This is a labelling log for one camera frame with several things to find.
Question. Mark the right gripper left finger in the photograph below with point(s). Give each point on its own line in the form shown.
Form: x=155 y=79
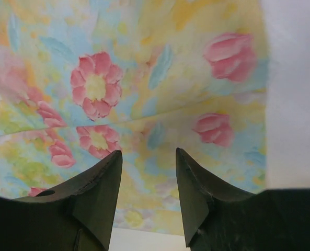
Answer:
x=77 y=214

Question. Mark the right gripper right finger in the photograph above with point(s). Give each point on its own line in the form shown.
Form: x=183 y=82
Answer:
x=219 y=216

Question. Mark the pastel floral skirt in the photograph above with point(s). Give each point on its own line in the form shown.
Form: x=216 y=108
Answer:
x=81 y=79

